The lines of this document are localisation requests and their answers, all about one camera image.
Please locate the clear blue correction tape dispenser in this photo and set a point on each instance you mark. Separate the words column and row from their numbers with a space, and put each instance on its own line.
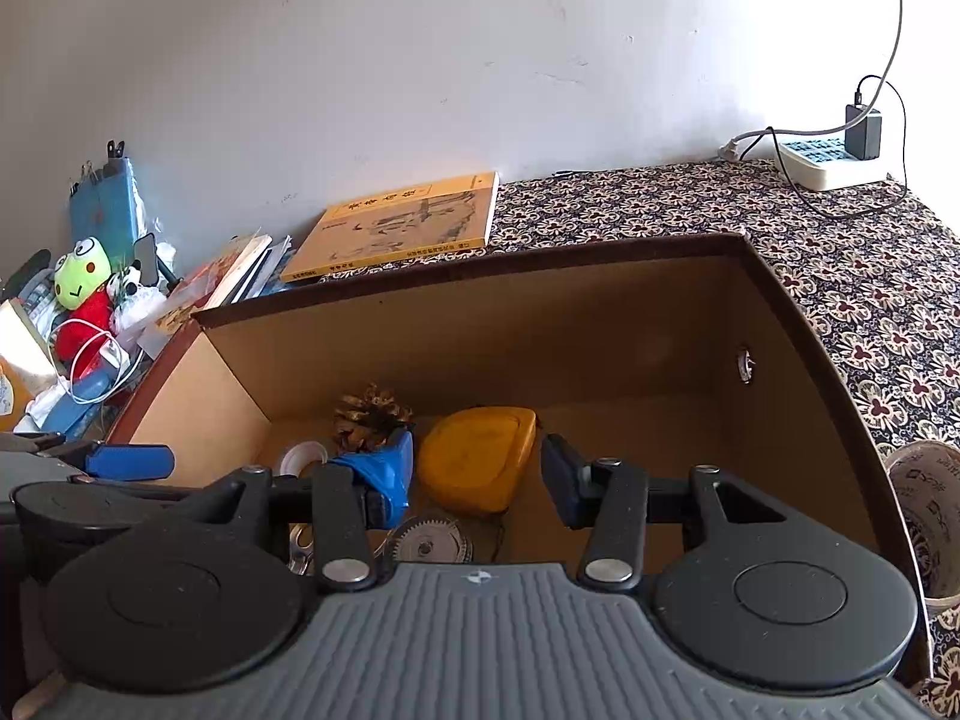
column 431, row 540

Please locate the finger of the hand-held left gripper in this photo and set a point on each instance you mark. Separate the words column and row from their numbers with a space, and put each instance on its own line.
column 131, row 463

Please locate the white power strip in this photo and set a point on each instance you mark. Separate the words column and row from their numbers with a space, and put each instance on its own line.
column 817, row 169

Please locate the large printed packing tape roll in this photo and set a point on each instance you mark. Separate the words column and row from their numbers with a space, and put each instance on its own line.
column 930, row 532

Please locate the orange paper bag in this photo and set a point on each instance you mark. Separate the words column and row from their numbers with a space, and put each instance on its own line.
column 15, row 382

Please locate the panda plush toy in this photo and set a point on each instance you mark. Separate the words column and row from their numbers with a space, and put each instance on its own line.
column 127, row 283

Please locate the pine cone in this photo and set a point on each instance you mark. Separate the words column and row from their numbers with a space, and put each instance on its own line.
column 367, row 420

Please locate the blue plastic pouch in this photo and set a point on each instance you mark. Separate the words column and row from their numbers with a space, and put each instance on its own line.
column 79, row 390

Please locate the green frog plush toy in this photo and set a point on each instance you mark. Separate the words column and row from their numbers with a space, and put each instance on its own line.
column 79, row 277

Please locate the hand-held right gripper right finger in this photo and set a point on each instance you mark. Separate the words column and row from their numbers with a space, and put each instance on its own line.
column 562, row 480

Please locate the blue folder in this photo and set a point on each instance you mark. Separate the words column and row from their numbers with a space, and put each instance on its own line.
column 105, row 210

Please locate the black charger adapter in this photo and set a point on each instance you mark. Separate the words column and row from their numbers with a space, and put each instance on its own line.
column 862, row 131

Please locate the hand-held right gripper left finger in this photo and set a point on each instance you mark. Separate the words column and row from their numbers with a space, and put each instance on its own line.
column 386, row 472

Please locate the small clear tape roll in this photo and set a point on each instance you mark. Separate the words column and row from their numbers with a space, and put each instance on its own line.
column 304, row 457

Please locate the brown cardboard box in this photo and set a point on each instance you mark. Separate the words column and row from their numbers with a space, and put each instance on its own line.
column 525, row 345

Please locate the black phone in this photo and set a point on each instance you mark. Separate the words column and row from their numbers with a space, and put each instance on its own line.
column 145, row 255

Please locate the yellow tape measure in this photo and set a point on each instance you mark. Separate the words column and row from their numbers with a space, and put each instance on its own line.
column 472, row 465

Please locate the yellow book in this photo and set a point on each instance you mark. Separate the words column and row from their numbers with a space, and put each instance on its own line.
column 397, row 225

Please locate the silver metal carabiner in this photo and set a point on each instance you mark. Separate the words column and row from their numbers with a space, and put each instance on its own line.
column 300, row 544

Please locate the black binder clip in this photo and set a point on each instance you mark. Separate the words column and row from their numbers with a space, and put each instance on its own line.
column 115, row 150

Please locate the thin picture book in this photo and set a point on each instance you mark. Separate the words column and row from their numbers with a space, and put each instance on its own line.
column 225, row 270

